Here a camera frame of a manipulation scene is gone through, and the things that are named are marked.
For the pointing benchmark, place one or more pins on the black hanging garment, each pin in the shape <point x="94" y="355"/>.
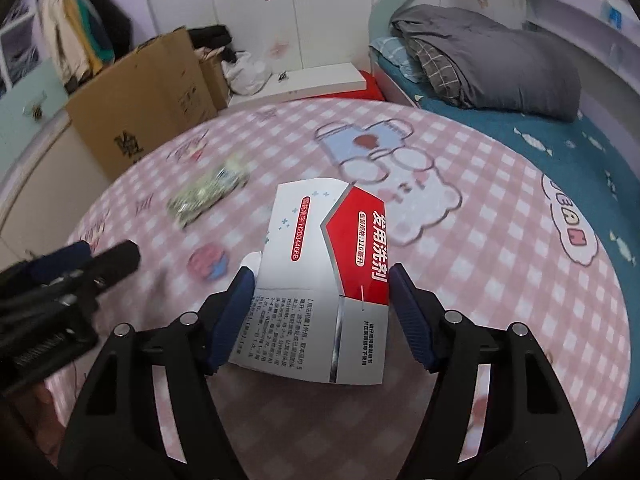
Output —
<point x="114" y="20"/>

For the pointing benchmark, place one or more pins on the cream hanging jacket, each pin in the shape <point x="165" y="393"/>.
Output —
<point x="52" y="30"/>

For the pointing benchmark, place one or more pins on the green patterned packet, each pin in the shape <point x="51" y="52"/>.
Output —
<point x="207" y="195"/>

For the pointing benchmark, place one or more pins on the white and red carton box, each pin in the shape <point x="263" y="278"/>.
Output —
<point x="320" y="260"/>

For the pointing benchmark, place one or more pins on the red bench with white top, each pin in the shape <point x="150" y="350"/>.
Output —
<point x="310" y="82"/>

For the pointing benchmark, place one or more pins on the tall cardboard box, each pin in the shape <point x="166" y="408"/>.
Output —
<point x="140" y="105"/>

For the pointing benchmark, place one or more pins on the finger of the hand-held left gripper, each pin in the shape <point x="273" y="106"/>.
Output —
<point x="117" y="260"/>
<point x="65" y="258"/>

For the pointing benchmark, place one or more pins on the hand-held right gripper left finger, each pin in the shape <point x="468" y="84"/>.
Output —
<point x="232" y="320"/>

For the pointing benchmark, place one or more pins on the small cardboard box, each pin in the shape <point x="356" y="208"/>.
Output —
<point x="212" y="77"/>

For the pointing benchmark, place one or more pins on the white wardrobe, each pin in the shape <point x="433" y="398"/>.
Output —
<point x="310" y="10"/>

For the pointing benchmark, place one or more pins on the black clothing heap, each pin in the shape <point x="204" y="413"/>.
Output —
<point x="210" y="35"/>

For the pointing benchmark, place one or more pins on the white low cabinet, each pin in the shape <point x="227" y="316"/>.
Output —
<point x="35" y="180"/>

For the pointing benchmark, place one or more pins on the small metal clip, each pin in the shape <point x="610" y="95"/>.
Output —
<point x="282" y="76"/>

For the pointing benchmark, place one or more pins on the grey plaid blanket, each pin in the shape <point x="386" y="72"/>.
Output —
<point x="435" y="67"/>

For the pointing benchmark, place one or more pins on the pinecone ornament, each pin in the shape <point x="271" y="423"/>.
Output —
<point x="36" y="110"/>

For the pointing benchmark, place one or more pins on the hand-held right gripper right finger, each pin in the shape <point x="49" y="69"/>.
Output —
<point x="410" y="320"/>

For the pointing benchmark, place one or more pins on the yellow hanging garment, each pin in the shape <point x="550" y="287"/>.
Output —
<point x="80" y="25"/>

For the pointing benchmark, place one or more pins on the teal patterned bed sheet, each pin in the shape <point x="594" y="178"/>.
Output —
<point x="575" y="160"/>

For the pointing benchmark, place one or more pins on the round table with pink tablecloth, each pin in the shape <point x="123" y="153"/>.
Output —
<point x="475" y="210"/>

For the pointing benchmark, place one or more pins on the narrow teal drawer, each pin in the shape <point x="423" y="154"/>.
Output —
<point x="20" y="105"/>

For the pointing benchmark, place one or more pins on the grey duvet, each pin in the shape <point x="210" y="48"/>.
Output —
<point x="500" y="65"/>

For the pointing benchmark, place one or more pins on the green hanging garment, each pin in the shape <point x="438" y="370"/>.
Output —
<point x="98" y="35"/>

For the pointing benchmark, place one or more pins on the blue striped pillow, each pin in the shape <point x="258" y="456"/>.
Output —
<point x="392" y="55"/>

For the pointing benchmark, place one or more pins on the white plastic bag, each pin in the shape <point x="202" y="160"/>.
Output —
<point x="245" y="75"/>

